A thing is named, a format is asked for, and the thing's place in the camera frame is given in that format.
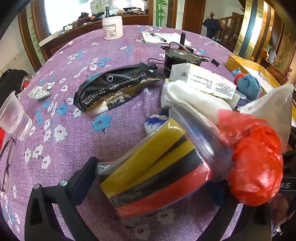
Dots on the black bag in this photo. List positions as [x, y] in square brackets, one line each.
[11, 81]

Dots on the wooden sideboard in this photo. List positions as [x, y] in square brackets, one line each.
[81, 34]

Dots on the white fluffy towel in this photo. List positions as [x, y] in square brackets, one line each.
[196, 102]

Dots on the white plastic jar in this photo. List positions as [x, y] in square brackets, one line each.
[112, 27]

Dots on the pack of yellow black red sponges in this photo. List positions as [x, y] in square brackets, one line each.
[150, 176]

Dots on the purple floral tablecloth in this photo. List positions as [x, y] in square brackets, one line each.
[69, 150]

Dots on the crumpled foil wrapper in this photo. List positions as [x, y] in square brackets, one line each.
[41, 91]

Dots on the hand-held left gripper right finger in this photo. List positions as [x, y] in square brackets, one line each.
[218, 197]

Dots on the lemon print tissue pack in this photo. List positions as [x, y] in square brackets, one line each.
[167, 102]

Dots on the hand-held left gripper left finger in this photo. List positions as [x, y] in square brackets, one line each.
[89, 170]

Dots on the paper notepad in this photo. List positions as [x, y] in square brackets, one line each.
[175, 37]

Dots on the red plastic bag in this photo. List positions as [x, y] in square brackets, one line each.
[254, 166]

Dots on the white plastic bag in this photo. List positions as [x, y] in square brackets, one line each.
[270, 109]

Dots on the clear plastic cup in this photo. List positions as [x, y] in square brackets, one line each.
[13, 120]

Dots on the large cream tissue pack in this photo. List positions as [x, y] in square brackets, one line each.
[203, 80]

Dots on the dark jacket on stair post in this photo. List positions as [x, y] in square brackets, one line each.
[211, 25]

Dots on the yellow cardboard box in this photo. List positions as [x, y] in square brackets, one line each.
[245, 63]

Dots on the black foil snack packet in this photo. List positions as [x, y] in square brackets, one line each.
[115, 90]

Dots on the blue knitted cloth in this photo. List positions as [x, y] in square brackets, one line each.
[249, 84]

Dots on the blue white tissue pack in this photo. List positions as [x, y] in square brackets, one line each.
[153, 121]

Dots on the eyeglasses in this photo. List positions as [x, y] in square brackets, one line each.
[10, 160]

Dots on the black pen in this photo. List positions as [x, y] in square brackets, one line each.
[158, 37]

